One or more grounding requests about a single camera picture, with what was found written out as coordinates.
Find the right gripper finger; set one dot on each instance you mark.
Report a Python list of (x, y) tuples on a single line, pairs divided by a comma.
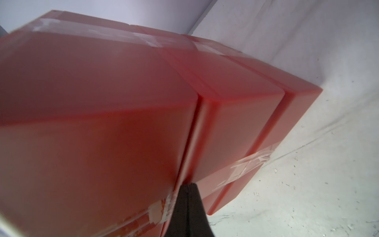
[(189, 218)]

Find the red drawer cabinet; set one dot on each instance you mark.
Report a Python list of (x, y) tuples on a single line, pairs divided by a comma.
[(102, 123)]

